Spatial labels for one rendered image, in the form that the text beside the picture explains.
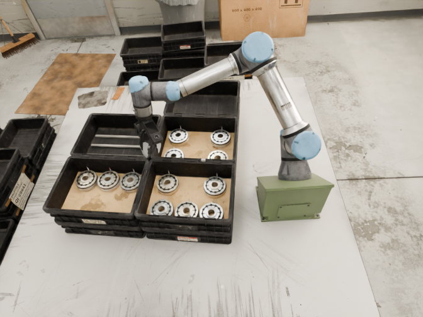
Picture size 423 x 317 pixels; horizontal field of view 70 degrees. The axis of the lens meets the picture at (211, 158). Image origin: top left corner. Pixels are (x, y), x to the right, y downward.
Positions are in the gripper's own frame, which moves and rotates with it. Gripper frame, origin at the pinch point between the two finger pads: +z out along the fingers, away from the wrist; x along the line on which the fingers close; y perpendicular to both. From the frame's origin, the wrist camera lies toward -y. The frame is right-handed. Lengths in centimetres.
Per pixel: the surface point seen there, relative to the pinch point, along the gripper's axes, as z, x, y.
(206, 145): 9.2, -30.0, 1.4
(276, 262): 33, -24, -60
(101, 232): 29.3, 32.3, -2.6
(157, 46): 17, -92, 179
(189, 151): 10.4, -21.0, 3.2
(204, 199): 16.2, -11.3, -23.9
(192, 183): 14.6, -11.7, -14.0
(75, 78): 56, -20, 250
